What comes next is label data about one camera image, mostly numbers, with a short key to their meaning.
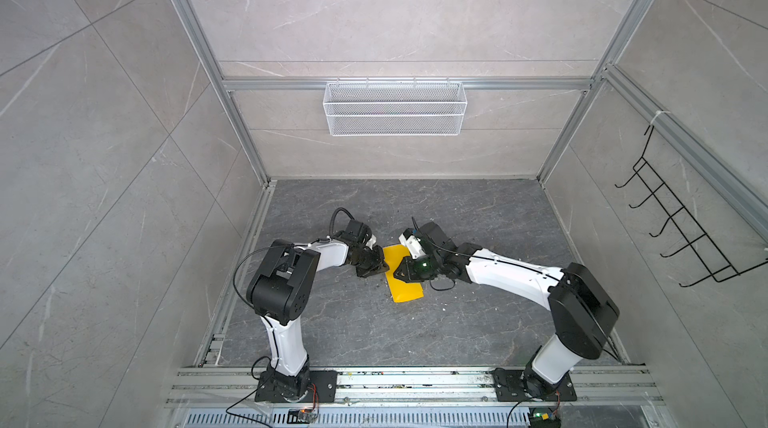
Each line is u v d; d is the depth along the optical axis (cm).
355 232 80
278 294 50
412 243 79
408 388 75
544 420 70
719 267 58
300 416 70
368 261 85
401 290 88
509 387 73
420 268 74
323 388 73
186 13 76
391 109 101
